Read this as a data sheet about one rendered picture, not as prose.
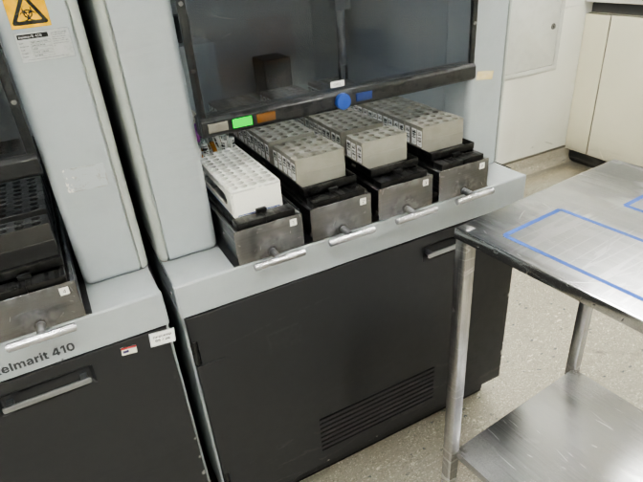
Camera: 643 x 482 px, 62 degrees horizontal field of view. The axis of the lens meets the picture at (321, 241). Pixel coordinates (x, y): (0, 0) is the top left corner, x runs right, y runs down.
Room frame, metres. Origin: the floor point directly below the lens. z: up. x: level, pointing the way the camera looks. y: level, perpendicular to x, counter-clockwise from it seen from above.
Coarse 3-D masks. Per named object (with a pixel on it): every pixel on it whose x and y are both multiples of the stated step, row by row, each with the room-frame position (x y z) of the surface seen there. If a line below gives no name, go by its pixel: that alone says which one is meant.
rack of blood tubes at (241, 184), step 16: (208, 160) 1.06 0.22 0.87; (224, 160) 1.06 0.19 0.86; (240, 160) 1.05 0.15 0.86; (224, 176) 0.96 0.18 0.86; (240, 176) 0.96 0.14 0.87; (256, 176) 0.95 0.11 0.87; (272, 176) 0.94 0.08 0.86; (224, 192) 0.91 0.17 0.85; (240, 192) 0.89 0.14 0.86; (256, 192) 0.90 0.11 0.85; (272, 192) 0.91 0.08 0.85; (240, 208) 0.89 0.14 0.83
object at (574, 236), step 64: (576, 192) 0.86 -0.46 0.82; (640, 192) 0.84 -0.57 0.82; (512, 256) 0.67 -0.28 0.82; (576, 256) 0.65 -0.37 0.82; (640, 256) 0.64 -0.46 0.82; (576, 320) 0.98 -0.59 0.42; (640, 320) 0.50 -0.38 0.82; (448, 384) 0.77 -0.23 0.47; (576, 384) 0.92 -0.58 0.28; (448, 448) 0.76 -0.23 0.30; (512, 448) 0.76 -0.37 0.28; (576, 448) 0.74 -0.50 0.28; (640, 448) 0.73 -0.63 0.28
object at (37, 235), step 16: (32, 224) 0.79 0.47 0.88; (48, 224) 0.79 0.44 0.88; (0, 240) 0.76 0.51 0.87; (16, 240) 0.76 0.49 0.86; (32, 240) 0.77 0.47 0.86; (48, 240) 0.78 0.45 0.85; (0, 256) 0.75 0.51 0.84; (16, 256) 0.76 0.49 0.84; (32, 256) 0.77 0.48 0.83; (48, 256) 0.78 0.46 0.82
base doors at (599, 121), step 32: (608, 32) 2.80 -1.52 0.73; (640, 32) 2.65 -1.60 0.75; (608, 64) 2.77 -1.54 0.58; (640, 64) 2.61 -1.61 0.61; (576, 96) 2.91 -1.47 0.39; (608, 96) 2.74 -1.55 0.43; (640, 96) 2.58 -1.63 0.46; (576, 128) 2.88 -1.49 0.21; (608, 128) 2.71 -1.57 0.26; (640, 128) 2.55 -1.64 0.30; (608, 160) 2.67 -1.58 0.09; (640, 160) 2.51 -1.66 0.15
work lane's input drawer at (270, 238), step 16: (208, 192) 1.01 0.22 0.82; (224, 208) 0.92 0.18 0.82; (256, 208) 0.89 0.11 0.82; (272, 208) 0.90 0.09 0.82; (288, 208) 0.90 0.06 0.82; (224, 224) 0.89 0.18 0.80; (240, 224) 0.85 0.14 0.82; (256, 224) 0.86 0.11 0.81; (272, 224) 0.87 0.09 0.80; (288, 224) 0.88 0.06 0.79; (240, 240) 0.84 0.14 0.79; (256, 240) 0.86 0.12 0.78; (272, 240) 0.87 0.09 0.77; (288, 240) 0.88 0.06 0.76; (240, 256) 0.84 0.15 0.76; (256, 256) 0.85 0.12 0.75; (288, 256) 0.84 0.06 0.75
